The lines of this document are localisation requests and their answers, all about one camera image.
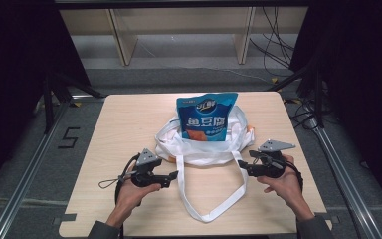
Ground black hanging cable bundle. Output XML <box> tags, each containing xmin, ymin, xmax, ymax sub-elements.
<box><xmin>248</xmin><ymin>6</ymin><xmax>296</xmax><ymax>78</ymax></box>

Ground black strap of right gripper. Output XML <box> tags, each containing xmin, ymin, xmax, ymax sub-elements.
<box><xmin>286</xmin><ymin>160</ymin><xmax>305</xmax><ymax>194</ymax></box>

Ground person's left hand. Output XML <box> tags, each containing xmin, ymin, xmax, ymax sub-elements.
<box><xmin>114</xmin><ymin>164</ymin><xmax>162</xmax><ymax>218</ymax></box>

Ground thin grey lanyard loop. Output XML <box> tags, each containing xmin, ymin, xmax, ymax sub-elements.
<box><xmin>97</xmin><ymin>177</ymin><xmax>127</xmax><ymax>190</ymax></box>

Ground black curtain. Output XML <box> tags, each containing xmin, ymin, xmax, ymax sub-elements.
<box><xmin>0</xmin><ymin>0</ymin><xmax>92</xmax><ymax>197</ymax></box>
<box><xmin>288</xmin><ymin>0</ymin><xmax>382</xmax><ymax>215</ymax></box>

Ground black floor cable tangle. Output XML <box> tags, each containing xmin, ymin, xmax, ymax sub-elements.
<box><xmin>284</xmin><ymin>95</ymin><xmax>333</xmax><ymax>131</ymax></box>

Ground long aluminium floor rail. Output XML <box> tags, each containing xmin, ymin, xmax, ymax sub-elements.
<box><xmin>310</xmin><ymin>124</ymin><xmax>382</xmax><ymax>239</ymax></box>
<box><xmin>0</xmin><ymin>95</ymin><xmax>72</xmax><ymax>239</ymax></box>

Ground black strap of gripper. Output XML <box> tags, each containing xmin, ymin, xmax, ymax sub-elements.
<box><xmin>113</xmin><ymin>152</ymin><xmax>141</xmax><ymax>206</ymax></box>
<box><xmin>286</xmin><ymin>160</ymin><xmax>305</xmax><ymax>194</ymax></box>

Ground black metal stand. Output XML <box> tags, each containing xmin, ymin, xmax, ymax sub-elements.
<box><xmin>42</xmin><ymin>70</ymin><xmax>106</xmax><ymax>134</ymax></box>
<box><xmin>266</xmin><ymin>55</ymin><xmax>326</xmax><ymax>129</ymax></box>

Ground person's right hand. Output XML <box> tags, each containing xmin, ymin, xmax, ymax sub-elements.
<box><xmin>256</xmin><ymin>154</ymin><xmax>305</xmax><ymax>209</ymax></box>

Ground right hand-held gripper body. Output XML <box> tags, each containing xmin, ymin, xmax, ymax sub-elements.
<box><xmin>248</xmin><ymin>138</ymin><xmax>297</xmax><ymax>179</ymax></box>

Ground blue snack packet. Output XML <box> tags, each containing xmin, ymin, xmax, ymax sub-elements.
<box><xmin>175</xmin><ymin>92</ymin><xmax>240</xmax><ymax>143</ymax></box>

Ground black strap of left gripper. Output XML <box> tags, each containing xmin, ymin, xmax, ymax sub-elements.
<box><xmin>113</xmin><ymin>152</ymin><xmax>141</xmax><ymax>206</ymax></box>

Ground white tote bag colourful blobs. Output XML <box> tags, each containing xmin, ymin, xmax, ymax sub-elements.
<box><xmin>154</xmin><ymin>105</ymin><xmax>257</xmax><ymax>224</ymax></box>

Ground grey tape strip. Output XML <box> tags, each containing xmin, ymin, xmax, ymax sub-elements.
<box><xmin>53</xmin><ymin>213</ymin><xmax>78</xmax><ymax>226</ymax></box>

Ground light wooden furniture frame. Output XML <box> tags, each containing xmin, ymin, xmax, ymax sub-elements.
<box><xmin>59</xmin><ymin>6</ymin><xmax>309</xmax><ymax>67</ymax></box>

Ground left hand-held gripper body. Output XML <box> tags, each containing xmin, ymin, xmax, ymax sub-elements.
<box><xmin>130</xmin><ymin>147</ymin><xmax>171</xmax><ymax>189</ymax></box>

